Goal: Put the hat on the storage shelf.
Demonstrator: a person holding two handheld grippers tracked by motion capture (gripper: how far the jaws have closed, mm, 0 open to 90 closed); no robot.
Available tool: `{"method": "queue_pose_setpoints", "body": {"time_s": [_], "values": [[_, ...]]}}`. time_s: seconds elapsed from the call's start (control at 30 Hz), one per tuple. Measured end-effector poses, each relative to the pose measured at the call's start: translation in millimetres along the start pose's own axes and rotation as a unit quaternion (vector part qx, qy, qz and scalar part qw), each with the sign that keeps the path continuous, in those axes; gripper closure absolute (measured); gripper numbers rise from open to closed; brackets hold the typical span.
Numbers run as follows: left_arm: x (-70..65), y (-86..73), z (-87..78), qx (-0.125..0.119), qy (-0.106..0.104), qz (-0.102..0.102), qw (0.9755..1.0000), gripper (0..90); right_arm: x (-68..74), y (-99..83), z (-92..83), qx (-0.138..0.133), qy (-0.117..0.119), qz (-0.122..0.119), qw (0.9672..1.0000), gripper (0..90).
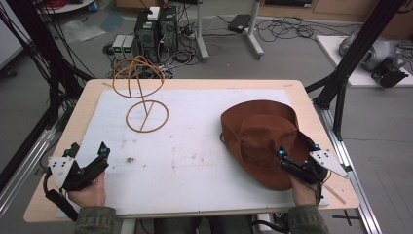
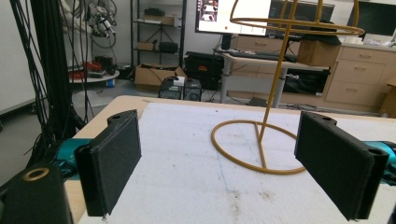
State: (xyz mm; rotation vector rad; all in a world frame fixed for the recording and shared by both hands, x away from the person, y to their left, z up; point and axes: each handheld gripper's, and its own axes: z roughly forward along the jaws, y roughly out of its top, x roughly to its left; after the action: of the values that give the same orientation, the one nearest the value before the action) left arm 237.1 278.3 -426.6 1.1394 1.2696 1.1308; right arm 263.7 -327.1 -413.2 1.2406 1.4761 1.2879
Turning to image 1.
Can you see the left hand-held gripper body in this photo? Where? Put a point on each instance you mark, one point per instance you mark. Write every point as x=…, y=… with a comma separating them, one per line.
x=66, y=172

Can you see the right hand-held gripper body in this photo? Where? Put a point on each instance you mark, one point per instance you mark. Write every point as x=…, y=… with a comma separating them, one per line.
x=305, y=169

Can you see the brown brimmed hat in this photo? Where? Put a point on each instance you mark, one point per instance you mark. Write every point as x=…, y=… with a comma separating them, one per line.
x=259, y=136

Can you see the person's right hand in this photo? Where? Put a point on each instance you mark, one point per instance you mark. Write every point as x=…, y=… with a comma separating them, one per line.
x=303, y=193

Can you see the person's left hand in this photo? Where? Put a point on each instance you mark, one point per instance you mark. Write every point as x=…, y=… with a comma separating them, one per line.
x=89, y=195

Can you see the thin wooden stick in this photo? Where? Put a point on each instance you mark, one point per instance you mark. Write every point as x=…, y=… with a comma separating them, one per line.
x=335, y=194

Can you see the white table leg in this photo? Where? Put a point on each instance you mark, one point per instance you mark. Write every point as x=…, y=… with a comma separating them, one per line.
x=128, y=226

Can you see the white foam mat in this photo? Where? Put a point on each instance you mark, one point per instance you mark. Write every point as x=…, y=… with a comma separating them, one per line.
x=195, y=169

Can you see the white floor board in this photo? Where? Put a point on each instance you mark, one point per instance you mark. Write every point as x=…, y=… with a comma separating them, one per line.
x=334, y=55

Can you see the black device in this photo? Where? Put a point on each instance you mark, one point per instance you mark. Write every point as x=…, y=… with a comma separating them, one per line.
x=388, y=74

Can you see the grey power supply unit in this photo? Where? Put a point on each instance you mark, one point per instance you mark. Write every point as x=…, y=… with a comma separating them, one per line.
x=118, y=47
x=129, y=45

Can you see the grey rounded device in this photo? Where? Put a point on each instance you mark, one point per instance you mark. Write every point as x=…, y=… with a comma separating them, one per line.
x=380, y=48

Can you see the clear plastic sheet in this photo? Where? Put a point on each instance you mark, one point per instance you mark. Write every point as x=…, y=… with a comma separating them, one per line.
x=82, y=31

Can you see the grey metal stand leg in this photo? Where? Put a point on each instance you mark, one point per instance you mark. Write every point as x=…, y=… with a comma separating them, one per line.
x=202, y=39
x=255, y=35

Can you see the black computer tower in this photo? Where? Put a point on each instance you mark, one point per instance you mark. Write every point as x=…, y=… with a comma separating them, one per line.
x=168, y=29
x=147, y=39

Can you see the flat black box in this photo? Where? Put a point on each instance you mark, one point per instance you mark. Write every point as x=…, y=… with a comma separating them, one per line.
x=239, y=22

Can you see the small white box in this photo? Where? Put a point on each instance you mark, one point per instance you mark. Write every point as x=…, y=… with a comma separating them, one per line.
x=154, y=13

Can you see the aluminium rail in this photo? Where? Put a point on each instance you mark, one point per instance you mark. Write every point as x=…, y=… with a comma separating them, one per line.
x=360, y=201
x=22, y=175

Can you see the black metal frame post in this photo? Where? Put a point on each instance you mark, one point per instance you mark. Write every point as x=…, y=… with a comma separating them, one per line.
x=360, y=45
x=42, y=42

